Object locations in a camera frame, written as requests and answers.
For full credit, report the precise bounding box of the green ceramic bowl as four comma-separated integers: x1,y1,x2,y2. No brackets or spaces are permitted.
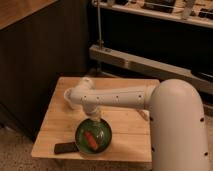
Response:
75,119,112,154

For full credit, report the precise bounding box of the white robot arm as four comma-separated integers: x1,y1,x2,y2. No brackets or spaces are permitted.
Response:
69,78,211,171

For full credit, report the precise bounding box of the red carrot toy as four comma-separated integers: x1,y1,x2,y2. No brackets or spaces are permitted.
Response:
84,131,99,150

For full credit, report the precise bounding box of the wooden folding table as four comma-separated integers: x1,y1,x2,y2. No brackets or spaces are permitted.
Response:
31,77,151,164

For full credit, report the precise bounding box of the black smartphone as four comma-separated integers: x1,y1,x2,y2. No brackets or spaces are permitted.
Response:
54,142,78,154

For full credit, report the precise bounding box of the white tube bottle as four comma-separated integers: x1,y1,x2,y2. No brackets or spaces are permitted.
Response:
139,110,149,121

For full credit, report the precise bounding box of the dark wooden cabinet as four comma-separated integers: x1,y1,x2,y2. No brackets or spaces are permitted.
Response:
0,0,89,140

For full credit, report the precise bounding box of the metal shelf rack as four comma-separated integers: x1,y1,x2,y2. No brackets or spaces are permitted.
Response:
91,0,213,94

